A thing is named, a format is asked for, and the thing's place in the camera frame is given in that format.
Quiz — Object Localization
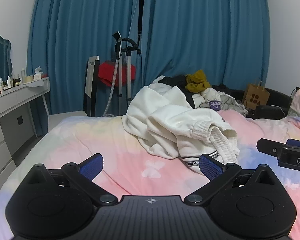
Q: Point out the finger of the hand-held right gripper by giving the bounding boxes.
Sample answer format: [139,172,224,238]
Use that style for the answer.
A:
[286,138,300,149]
[257,138,288,159]

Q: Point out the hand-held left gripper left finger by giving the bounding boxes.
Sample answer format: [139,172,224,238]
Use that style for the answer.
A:
[25,153,118,205]

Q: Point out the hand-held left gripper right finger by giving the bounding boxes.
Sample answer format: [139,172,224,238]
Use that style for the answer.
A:
[184,154,282,205]

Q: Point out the white striped pants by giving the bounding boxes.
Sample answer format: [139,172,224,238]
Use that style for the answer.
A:
[126,97,240,174]

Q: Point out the pastel bed quilt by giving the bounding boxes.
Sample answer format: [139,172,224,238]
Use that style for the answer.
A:
[0,109,300,240]

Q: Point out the black bag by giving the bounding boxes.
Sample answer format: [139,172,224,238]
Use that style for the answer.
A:
[255,104,288,120]

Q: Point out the brown paper bag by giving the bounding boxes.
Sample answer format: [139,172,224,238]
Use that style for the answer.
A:
[242,78,270,110]

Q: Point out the grey white garment purple label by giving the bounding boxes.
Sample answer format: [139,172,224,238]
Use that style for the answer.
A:
[194,87,248,117]

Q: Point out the black garment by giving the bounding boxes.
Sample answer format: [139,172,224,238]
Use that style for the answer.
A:
[211,84,243,98]

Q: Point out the black chair white back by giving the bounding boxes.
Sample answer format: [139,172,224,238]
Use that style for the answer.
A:
[83,56,101,117]

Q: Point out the mustard yellow garment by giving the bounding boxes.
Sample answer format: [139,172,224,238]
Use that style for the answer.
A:
[185,69,212,93]

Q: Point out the white and black jacket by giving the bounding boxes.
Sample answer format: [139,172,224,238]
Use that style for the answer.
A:
[142,75,210,109]

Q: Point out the red cloth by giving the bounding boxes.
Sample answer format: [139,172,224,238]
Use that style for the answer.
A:
[98,60,137,87]

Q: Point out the white dressing table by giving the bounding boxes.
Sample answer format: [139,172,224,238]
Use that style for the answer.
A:
[0,77,51,198]

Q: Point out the white tissue box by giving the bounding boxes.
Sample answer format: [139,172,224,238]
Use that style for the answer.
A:
[33,66,44,81]

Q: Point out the garment steamer stand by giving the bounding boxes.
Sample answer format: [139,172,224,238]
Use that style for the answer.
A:
[102,31,142,117]

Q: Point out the blue curtain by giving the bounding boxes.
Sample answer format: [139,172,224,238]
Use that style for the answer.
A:
[27,0,146,137]
[140,0,272,94]

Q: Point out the wavy framed mirror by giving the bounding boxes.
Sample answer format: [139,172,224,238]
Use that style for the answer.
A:
[0,34,13,92]

